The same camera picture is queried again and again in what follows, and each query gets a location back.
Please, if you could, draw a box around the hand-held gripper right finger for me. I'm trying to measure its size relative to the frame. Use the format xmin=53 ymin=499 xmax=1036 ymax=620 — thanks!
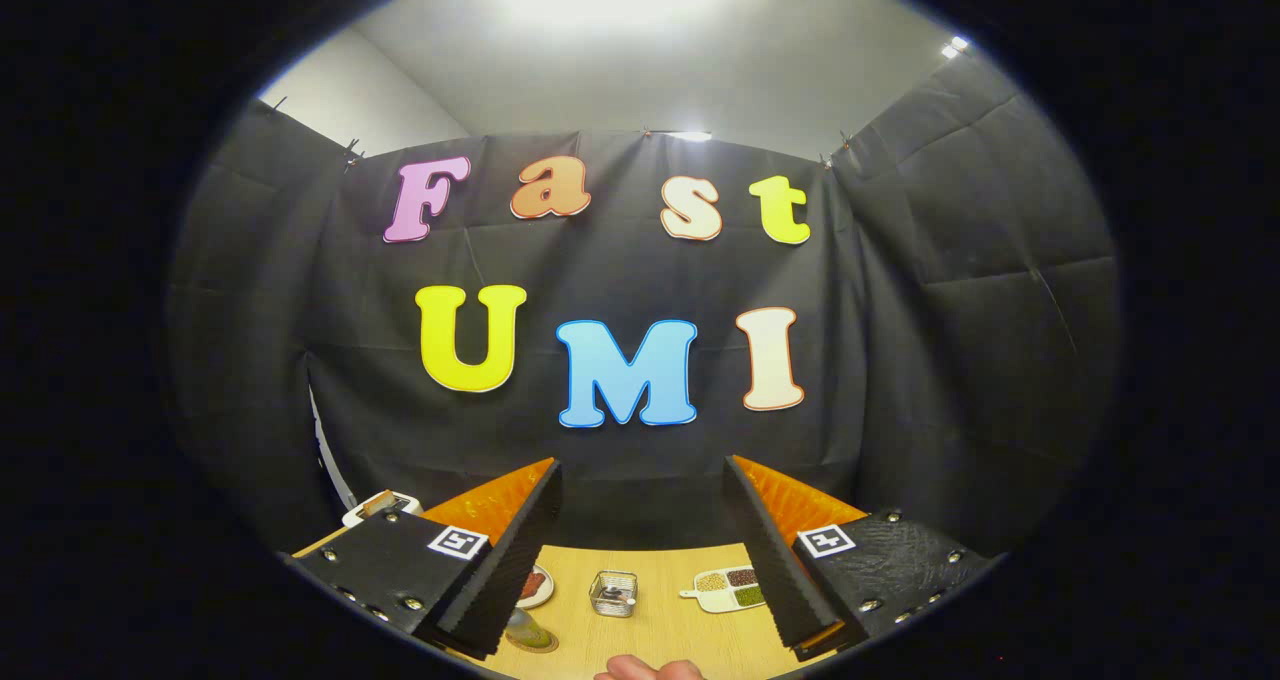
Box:
xmin=722 ymin=454 xmax=1001 ymax=661

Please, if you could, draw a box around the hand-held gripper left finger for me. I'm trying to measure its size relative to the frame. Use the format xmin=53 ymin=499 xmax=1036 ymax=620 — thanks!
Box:
xmin=290 ymin=457 xmax=563 ymax=661

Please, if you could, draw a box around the silver bottle with green label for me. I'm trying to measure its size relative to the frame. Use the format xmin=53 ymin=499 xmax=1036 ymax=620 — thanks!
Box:
xmin=505 ymin=607 xmax=549 ymax=649

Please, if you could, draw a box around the white oval plate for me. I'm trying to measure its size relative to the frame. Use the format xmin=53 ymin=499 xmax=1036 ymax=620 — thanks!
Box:
xmin=515 ymin=564 xmax=555 ymax=610

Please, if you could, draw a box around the white divided bean tray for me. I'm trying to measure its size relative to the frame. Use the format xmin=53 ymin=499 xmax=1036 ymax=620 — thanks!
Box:
xmin=680 ymin=566 xmax=767 ymax=614

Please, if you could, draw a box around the wooden table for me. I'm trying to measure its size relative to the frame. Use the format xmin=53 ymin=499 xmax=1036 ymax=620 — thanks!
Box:
xmin=290 ymin=525 xmax=836 ymax=680

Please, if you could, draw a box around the white toaster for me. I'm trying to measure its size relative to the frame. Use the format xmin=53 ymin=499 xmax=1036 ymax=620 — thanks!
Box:
xmin=342 ymin=490 xmax=423 ymax=529

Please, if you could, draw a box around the black backdrop cloth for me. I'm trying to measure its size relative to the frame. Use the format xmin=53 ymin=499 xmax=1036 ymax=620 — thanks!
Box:
xmin=165 ymin=50 xmax=1121 ymax=561

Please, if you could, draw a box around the wire mesh basket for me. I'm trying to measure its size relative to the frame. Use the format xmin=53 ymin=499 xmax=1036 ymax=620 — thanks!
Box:
xmin=588 ymin=570 xmax=639 ymax=618

